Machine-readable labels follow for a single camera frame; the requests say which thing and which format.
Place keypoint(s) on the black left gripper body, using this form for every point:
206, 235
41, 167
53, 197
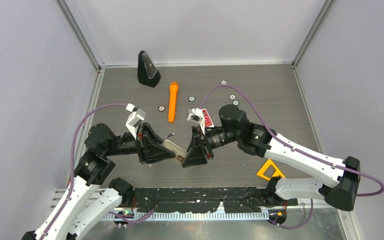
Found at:
140, 139

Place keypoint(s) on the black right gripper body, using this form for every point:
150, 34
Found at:
206, 146

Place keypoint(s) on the red white remote control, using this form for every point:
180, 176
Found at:
208, 123

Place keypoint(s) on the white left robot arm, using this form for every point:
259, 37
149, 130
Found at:
69, 221

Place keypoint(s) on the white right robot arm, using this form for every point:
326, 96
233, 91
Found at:
332, 180

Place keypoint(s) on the poker chip right lower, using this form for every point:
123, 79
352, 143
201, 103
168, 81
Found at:
235, 102

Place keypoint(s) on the poker chip right upper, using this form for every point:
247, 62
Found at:
232, 97

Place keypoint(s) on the black wedge stand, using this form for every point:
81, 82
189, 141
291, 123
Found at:
147, 73

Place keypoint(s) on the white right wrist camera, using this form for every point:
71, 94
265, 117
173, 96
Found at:
196, 115

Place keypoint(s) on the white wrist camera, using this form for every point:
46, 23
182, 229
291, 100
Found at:
135, 119
196, 115

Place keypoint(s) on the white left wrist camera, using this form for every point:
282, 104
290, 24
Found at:
135, 119

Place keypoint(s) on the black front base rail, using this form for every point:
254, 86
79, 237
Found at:
201, 200

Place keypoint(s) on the yellow triangular frame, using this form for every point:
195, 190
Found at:
269, 170

